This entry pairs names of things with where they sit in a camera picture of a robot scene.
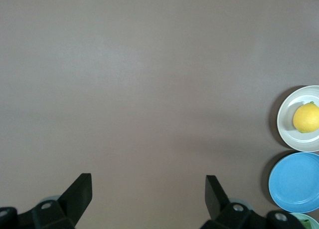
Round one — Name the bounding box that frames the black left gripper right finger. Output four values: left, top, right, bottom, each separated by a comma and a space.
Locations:
199, 175, 305, 229

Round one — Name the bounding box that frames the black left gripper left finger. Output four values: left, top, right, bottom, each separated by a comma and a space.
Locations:
0, 173, 93, 229

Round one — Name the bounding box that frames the yellow lemon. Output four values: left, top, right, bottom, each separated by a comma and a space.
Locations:
293, 101, 319, 134

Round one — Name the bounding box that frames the blue plate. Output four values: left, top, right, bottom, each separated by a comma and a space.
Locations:
268, 152, 319, 214

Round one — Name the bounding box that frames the light green plate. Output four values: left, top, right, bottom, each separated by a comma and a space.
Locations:
290, 213, 319, 229

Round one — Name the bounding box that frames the beige plate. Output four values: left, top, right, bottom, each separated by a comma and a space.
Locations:
277, 85, 319, 152

